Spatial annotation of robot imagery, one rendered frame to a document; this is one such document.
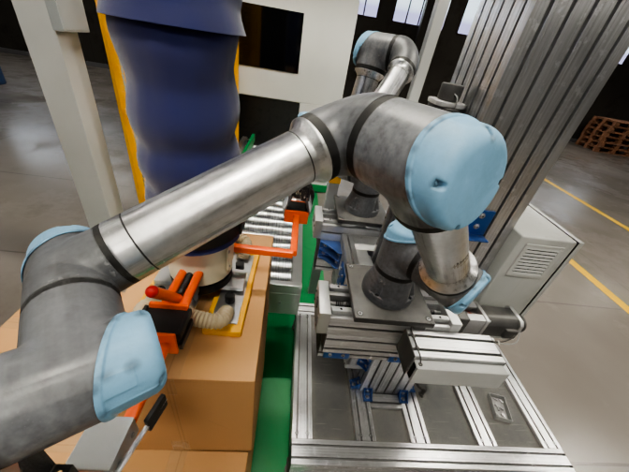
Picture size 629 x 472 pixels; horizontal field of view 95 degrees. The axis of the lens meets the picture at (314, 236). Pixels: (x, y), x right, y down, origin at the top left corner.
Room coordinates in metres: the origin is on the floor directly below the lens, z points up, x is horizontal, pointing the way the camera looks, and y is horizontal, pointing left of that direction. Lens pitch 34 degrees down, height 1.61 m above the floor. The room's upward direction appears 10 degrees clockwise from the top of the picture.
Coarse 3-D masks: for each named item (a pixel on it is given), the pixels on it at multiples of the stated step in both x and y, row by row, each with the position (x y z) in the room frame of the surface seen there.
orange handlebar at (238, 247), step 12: (240, 252) 0.66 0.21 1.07; (252, 252) 0.66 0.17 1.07; (264, 252) 0.67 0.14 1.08; (276, 252) 0.67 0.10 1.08; (288, 252) 0.68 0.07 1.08; (180, 276) 0.51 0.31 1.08; (168, 288) 0.46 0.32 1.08; (192, 288) 0.48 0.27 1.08; (168, 348) 0.32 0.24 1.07; (132, 408) 0.20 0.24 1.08
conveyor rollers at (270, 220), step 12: (276, 204) 1.94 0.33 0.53; (252, 216) 1.69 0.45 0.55; (264, 216) 1.75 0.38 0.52; (276, 216) 1.77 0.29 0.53; (252, 228) 1.57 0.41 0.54; (264, 228) 1.58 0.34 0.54; (276, 228) 1.60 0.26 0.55; (288, 228) 1.63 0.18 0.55; (276, 240) 1.50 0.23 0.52; (288, 240) 1.51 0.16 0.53; (276, 264) 1.24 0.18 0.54; (288, 264) 1.26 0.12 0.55; (276, 276) 1.15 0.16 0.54; (288, 276) 1.16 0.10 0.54
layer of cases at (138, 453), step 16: (16, 320) 0.64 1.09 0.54; (0, 336) 0.57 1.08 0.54; (16, 336) 0.58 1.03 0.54; (0, 352) 0.51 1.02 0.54; (80, 432) 0.33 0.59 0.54; (48, 448) 0.28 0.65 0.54; (64, 448) 0.28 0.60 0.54; (128, 464) 0.27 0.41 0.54; (144, 464) 0.28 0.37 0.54; (160, 464) 0.29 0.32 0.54; (176, 464) 0.29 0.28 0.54; (192, 464) 0.30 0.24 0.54; (208, 464) 0.31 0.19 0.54; (224, 464) 0.31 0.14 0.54; (240, 464) 0.32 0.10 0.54
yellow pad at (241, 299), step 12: (240, 264) 0.69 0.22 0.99; (252, 264) 0.73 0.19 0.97; (252, 276) 0.68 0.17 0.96; (216, 300) 0.56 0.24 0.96; (228, 300) 0.54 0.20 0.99; (240, 300) 0.57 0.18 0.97; (216, 312) 0.51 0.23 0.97; (240, 312) 0.53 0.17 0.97; (228, 324) 0.48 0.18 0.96; (240, 324) 0.49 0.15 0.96
